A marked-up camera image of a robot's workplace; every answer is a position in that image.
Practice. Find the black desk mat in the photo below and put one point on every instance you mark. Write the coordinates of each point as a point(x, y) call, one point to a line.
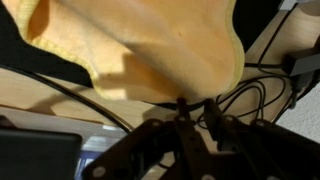
point(20, 50)

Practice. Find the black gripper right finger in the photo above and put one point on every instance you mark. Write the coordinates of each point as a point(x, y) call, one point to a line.
point(266, 150)

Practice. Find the orange towel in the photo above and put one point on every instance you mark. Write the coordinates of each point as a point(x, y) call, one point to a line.
point(150, 43)

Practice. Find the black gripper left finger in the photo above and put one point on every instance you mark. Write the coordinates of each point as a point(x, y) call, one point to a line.
point(160, 150)

